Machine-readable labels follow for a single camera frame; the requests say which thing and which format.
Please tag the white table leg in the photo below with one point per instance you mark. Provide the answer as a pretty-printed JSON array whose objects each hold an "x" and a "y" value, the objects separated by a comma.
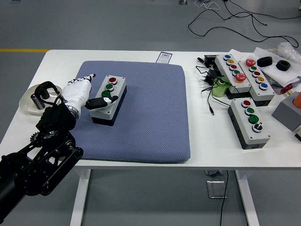
[
  {"x": 247, "y": 197},
  {"x": 80, "y": 195}
]

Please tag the grey five-button box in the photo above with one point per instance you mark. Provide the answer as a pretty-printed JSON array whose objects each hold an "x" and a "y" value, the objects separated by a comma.
[
  {"x": 225, "y": 68},
  {"x": 266, "y": 93}
]

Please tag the black electronic device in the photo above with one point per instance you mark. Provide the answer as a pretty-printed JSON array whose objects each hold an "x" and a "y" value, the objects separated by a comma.
[{"x": 209, "y": 60}]

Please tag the black metal cylinder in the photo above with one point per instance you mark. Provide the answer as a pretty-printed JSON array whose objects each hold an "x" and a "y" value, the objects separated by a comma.
[{"x": 38, "y": 103}]

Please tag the grey four-control button box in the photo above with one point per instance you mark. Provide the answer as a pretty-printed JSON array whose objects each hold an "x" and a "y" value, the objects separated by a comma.
[
  {"x": 116, "y": 88},
  {"x": 242, "y": 124}
]

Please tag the grey block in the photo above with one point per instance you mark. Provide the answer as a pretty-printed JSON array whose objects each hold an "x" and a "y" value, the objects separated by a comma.
[{"x": 285, "y": 113}]

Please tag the orange cylinder piece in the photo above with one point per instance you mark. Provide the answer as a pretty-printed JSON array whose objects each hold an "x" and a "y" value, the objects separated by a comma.
[{"x": 298, "y": 100}]

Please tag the green plastic cylinder piece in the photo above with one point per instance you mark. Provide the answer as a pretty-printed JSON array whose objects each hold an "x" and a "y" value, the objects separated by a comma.
[{"x": 219, "y": 90}]

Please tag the blue-grey textured mat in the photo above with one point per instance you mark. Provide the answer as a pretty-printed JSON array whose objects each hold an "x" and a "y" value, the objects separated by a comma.
[{"x": 150, "y": 113}]

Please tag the red mushroom button part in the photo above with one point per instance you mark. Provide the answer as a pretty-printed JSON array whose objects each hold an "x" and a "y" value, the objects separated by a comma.
[{"x": 286, "y": 89}]

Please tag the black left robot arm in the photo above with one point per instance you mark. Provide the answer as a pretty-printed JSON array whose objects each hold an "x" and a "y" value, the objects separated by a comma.
[{"x": 50, "y": 117}]

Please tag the metal floor plate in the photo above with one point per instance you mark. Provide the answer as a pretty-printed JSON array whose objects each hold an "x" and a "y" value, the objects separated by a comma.
[{"x": 215, "y": 189}]

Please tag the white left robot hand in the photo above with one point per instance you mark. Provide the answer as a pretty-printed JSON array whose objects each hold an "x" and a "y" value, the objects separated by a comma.
[{"x": 75, "y": 93}]

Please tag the purple label card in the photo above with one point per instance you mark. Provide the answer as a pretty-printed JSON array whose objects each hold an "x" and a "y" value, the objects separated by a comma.
[{"x": 164, "y": 57}]

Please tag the black pen-shaped probe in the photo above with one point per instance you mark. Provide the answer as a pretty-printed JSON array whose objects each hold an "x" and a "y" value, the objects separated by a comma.
[{"x": 200, "y": 59}]

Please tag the white shallow dish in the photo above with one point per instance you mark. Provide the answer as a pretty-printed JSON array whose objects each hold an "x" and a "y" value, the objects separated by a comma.
[{"x": 26, "y": 101}]

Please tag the clear bubble wrap bag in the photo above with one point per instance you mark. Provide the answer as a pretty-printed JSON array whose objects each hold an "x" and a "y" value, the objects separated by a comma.
[{"x": 288, "y": 50}]

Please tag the white paper sheet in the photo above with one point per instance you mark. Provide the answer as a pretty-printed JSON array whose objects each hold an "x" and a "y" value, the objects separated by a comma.
[{"x": 277, "y": 75}]

